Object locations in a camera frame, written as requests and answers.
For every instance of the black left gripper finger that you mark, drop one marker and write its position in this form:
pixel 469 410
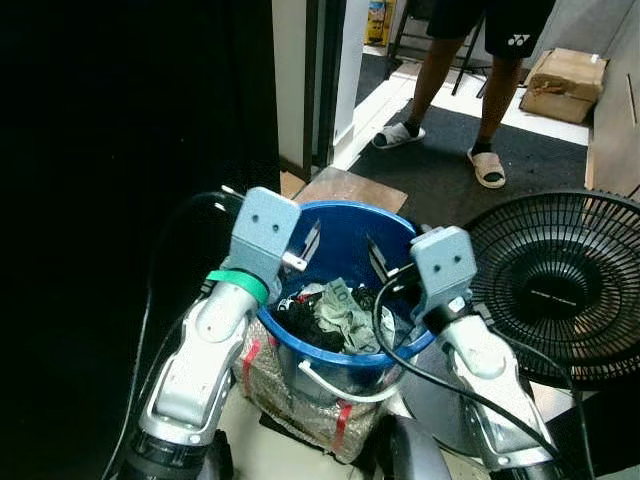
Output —
pixel 311 240

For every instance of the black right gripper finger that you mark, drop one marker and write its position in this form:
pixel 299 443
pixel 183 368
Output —
pixel 376 260

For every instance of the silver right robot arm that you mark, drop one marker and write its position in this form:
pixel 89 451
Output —
pixel 490 375

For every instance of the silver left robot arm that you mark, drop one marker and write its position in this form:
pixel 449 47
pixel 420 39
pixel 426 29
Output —
pixel 200 360

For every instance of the blue plastic bucket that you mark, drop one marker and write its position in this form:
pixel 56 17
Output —
pixel 340 225

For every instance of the white printed garment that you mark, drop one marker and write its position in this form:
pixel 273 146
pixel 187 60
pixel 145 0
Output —
pixel 300 295

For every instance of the grey-green garment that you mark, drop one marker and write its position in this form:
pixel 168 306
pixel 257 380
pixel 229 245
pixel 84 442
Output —
pixel 345 315

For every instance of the brown wooden board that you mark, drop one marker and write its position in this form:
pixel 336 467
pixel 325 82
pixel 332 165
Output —
pixel 350 190

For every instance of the black garment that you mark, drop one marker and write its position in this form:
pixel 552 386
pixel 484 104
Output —
pixel 310 330

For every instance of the dark grey carpet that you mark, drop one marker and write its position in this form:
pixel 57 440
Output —
pixel 450 170

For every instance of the beige slide slipper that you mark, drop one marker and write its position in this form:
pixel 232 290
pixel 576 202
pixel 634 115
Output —
pixel 488 168
pixel 398 135

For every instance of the wrapped parcel with red tape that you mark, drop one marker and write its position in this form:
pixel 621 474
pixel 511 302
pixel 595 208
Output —
pixel 300 405

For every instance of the black electric fan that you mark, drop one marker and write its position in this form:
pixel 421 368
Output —
pixel 565 285

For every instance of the dark grey robot right leg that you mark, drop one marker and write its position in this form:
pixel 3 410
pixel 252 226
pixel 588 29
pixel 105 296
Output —
pixel 415 455

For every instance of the person with bare legs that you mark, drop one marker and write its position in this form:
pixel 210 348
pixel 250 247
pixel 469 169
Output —
pixel 498 100

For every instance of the yellow packet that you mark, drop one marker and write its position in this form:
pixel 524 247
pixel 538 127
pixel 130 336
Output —
pixel 377 22

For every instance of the brown cardboard box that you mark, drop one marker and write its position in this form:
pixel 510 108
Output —
pixel 562 85

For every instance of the black sports shorts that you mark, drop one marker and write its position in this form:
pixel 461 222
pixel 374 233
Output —
pixel 500 25

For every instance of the grey wooden cabinet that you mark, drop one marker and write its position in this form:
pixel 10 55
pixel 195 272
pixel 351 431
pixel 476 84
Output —
pixel 618 110

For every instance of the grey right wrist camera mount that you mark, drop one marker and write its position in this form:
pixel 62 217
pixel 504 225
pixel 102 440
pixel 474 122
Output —
pixel 445 265

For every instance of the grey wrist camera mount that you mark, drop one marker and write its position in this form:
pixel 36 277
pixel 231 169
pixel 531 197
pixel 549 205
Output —
pixel 262 230
pixel 445 265

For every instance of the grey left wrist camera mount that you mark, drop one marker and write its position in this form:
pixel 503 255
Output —
pixel 262 230

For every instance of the white door frame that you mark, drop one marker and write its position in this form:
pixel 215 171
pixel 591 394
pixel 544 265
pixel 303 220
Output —
pixel 288 80

